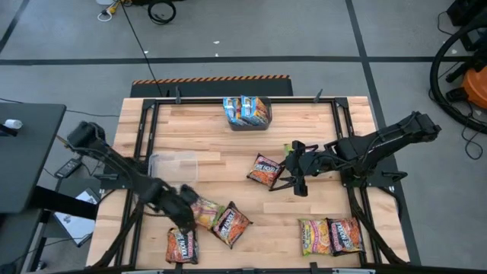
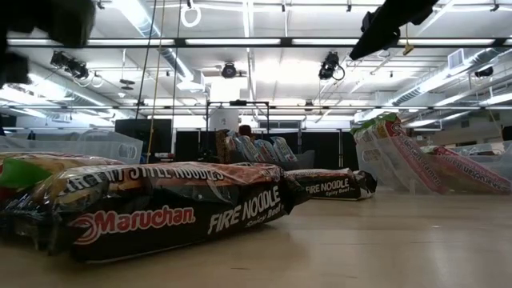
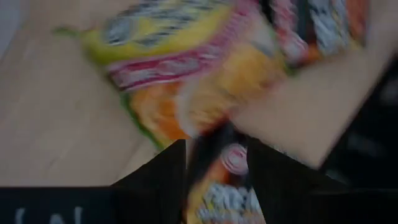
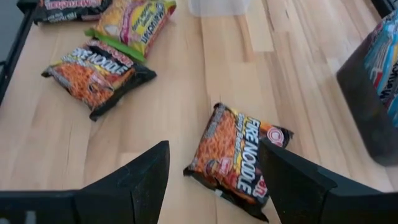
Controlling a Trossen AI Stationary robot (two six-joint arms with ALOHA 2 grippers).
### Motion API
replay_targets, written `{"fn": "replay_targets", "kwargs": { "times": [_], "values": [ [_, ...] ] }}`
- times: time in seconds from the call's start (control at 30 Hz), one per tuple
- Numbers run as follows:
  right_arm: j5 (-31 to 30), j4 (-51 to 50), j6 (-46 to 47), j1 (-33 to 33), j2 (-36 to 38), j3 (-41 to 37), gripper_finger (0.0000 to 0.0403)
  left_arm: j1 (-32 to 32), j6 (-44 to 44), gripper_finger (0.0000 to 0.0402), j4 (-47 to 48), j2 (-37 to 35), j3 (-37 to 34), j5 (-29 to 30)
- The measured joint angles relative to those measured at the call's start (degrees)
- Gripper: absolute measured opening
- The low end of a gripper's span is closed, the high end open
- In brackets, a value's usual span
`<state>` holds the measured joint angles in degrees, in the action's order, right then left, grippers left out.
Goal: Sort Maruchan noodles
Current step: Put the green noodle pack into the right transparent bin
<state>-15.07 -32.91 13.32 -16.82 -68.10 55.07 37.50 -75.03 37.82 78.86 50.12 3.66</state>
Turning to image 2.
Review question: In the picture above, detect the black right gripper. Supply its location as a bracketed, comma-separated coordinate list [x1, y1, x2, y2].
[350, 0, 440, 61]

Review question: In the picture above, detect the black Fire Noodle pack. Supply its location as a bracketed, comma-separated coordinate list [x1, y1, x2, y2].
[286, 167, 378, 201]
[0, 161, 310, 265]

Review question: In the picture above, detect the hanging yellow hook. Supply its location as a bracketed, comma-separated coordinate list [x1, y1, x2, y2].
[402, 23, 416, 56]

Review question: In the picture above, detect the white air vent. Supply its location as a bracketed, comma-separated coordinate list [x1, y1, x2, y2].
[447, 48, 466, 70]

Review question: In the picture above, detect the centre bin with noodle packs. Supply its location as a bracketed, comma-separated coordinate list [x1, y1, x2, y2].
[175, 130, 359, 171]

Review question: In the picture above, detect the black overhead light bar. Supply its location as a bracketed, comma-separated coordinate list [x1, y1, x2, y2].
[6, 36, 512, 49]

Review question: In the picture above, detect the black screen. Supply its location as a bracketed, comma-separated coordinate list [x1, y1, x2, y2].
[114, 118, 173, 163]

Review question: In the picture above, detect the white hanging ring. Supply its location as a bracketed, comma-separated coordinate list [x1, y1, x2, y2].
[179, 2, 202, 29]

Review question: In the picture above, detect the yellow hanging cord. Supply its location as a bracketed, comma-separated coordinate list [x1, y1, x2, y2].
[146, 0, 167, 164]

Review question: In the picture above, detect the black hanging cable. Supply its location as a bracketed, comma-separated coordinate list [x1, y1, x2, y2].
[134, 0, 158, 121]

